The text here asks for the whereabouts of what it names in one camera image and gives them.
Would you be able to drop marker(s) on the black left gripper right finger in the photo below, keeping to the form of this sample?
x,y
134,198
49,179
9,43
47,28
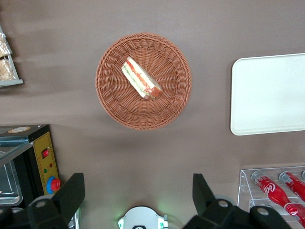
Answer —
x,y
205,198

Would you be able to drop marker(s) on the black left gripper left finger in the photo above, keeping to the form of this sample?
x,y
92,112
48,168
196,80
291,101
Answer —
x,y
69,190

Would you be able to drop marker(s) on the triangle sandwich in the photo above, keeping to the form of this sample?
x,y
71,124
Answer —
x,y
140,78

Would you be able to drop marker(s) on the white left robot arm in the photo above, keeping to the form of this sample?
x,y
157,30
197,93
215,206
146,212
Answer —
x,y
143,217

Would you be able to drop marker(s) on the round brown wicker basket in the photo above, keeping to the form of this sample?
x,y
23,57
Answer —
x,y
119,107

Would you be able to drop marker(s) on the cream rectangular tray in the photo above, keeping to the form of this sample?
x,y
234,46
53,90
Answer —
x,y
269,95

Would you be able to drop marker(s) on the black yellow food warmer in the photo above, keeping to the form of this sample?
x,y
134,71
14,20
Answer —
x,y
44,162

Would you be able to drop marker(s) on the clear acrylic bottle rack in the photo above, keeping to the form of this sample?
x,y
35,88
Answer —
x,y
245,181

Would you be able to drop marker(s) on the steel warmer pan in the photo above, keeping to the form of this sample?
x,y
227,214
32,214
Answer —
x,y
8,186

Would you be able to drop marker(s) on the red cola bottle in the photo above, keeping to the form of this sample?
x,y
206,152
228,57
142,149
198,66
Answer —
x,y
271,190
295,212
295,184

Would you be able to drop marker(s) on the grey snack rack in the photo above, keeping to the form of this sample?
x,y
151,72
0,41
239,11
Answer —
x,y
14,82

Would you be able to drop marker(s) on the clear bag of crackers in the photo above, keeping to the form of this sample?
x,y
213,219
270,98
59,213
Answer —
x,y
6,70
4,46

